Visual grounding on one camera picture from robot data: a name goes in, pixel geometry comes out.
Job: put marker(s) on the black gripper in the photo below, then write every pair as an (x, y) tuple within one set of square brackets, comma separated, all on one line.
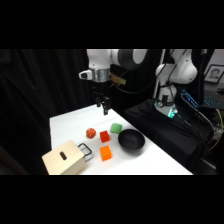
[(100, 87)]

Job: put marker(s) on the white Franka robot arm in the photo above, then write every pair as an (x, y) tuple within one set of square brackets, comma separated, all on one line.
[(100, 60)]

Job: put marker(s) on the black bowl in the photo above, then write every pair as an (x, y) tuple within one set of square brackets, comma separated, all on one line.
[(131, 140)]

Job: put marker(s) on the yellowish tag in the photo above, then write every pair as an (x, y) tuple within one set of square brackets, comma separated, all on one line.
[(117, 80)]

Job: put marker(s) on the green cube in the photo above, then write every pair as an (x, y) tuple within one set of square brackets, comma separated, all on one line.
[(116, 128)]

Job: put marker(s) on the red cube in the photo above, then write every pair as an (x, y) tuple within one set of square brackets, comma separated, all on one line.
[(104, 136)]

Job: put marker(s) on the orange cube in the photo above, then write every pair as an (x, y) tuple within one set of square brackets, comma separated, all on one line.
[(106, 153)]

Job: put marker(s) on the black curtain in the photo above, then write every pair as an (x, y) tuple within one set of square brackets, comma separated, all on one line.
[(40, 100)]

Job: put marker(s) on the light wooden box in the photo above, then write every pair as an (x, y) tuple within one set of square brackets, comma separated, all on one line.
[(65, 158)]

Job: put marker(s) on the black robot stand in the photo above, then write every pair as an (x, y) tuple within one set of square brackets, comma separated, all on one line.
[(163, 133)]

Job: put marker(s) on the small green light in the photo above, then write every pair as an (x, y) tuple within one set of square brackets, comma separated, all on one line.
[(171, 113)]

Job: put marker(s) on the blue lit device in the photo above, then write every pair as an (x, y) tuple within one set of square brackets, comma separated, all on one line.
[(190, 98)]

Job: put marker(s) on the framed picture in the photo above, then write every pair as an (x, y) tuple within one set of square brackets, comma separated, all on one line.
[(214, 73)]

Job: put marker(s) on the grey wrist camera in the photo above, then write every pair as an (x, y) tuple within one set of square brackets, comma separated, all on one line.
[(85, 74)]

